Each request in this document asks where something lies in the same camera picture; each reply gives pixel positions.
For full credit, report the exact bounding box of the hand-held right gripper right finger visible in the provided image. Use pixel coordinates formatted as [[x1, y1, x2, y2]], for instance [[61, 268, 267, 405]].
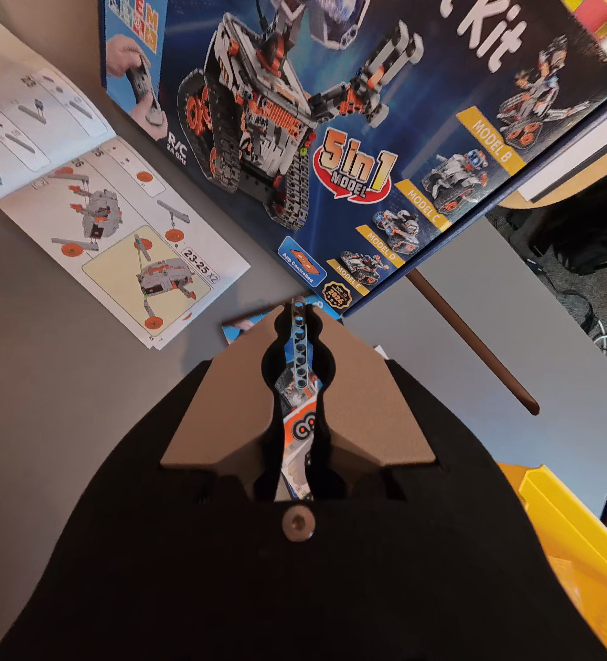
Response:
[[306, 305, 437, 501]]

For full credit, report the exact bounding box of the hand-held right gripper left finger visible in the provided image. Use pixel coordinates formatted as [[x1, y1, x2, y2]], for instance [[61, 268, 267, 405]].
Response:
[[160, 305, 296, 501]]

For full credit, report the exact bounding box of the grey toy beam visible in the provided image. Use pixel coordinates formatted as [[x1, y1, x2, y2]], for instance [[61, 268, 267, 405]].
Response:
[[289, 297, 313, 389]]

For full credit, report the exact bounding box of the grey desk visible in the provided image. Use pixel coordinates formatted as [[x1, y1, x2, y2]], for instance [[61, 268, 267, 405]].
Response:
[[0, 77, 607, 661]]

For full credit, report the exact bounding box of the orange sticker sheet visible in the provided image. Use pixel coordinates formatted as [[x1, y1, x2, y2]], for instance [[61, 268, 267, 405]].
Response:
[[275, 345, 390, 502]]

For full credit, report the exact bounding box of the brown wooden rod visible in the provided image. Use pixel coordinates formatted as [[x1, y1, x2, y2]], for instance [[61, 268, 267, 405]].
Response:
[[406, 269, 541, 417]]

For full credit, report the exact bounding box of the open white instruction booklet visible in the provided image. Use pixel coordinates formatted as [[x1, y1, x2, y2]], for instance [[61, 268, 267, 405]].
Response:
[[0, 5, 252, 351]]

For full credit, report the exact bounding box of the yellow storage bin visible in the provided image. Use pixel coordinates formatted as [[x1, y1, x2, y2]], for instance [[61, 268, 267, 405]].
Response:
[[496, 462, 607, 661]]

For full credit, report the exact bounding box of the wooden stand board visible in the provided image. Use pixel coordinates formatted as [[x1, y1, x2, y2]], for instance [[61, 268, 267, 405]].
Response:
[[489, 155, 607, 210]]

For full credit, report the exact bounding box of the blue robot kit box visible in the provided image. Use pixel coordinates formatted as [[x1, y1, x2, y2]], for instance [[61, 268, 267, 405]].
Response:
[[98, 0, 607, 317]]

